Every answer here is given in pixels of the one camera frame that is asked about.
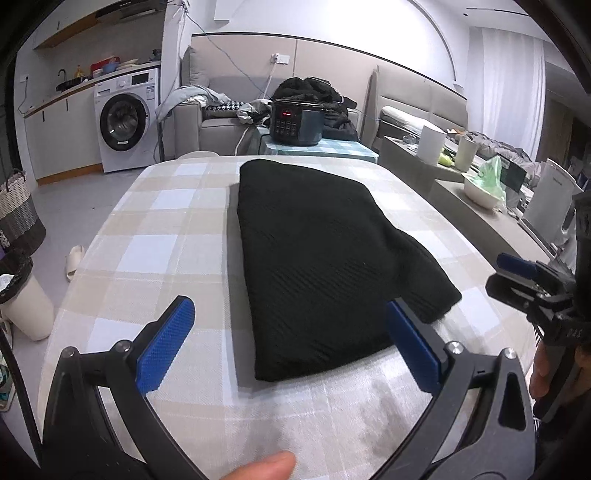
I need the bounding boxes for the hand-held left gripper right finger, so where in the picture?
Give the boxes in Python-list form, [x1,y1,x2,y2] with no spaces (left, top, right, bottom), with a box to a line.
[383,298,539,480]

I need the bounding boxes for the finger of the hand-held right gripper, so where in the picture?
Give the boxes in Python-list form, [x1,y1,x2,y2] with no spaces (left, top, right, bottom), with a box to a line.
[496,253,550,283]
[486,272,541,317]

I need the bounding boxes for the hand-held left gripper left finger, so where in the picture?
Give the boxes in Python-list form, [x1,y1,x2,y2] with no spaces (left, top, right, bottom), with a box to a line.
[41,295,206,480]

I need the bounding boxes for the black knit sweater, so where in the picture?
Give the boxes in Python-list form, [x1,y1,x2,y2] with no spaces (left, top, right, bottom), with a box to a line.
[238,158,462,383]

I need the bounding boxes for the person's right hand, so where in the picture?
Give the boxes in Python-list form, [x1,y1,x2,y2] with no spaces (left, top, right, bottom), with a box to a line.
[529,342,591,411]

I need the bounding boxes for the person's left hand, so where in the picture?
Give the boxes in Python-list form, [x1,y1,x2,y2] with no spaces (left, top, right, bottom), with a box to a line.
[217,451,296,480]

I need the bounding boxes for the white air purifier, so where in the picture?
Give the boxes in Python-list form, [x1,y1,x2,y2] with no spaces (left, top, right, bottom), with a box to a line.
[524,159,583,245]

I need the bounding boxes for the beige checked tablecloth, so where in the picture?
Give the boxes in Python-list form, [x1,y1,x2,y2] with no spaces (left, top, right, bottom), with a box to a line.
[37,154,550,480]

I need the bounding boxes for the white cup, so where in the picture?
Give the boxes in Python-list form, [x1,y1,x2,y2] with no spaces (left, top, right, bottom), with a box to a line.
[455,135,478,172]

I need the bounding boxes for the beige slipper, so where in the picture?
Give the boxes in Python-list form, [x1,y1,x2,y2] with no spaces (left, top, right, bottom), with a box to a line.
[66,246,86,282]

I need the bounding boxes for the white trash bin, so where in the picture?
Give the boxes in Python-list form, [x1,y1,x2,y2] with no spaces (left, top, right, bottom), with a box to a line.
[0,249,55,341]

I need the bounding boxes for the white paper roll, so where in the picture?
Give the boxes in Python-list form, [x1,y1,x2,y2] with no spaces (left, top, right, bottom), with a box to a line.
[418,122,446,164]

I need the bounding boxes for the white curtain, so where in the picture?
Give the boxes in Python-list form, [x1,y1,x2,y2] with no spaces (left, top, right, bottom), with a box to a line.
[480,28,546,162]

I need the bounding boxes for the woven laundry basket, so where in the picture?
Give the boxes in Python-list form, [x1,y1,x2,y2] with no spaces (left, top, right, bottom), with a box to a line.
[0,168,47,254]

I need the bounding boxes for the grey upholstered bed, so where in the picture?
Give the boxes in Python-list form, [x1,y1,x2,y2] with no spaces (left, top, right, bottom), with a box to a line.
[360,65,469,153]

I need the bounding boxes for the grey sofa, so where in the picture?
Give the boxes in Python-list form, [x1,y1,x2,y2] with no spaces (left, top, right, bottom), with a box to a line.
[173,46,278,160]

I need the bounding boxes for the white washing machine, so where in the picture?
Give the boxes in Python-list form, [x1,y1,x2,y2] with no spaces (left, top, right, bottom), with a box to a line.
[94,68,160,174]

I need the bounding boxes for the white kitchen cabinet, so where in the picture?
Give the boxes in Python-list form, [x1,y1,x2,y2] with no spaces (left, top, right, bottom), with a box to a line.
[23,60,162,185]

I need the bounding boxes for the dark electric rice cooker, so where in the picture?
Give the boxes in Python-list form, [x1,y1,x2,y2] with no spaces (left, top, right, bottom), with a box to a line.
[269,97,324,147]

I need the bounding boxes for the grey blanket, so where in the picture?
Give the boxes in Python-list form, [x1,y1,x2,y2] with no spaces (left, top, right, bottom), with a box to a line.
[156,85,232,121]

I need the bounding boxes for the black jacket pile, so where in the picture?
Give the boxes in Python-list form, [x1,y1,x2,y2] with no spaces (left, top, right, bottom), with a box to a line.
[276,77,360,141]

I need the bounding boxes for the black cable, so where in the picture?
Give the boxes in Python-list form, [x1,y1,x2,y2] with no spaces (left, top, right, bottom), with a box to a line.
[0,323,42,462]

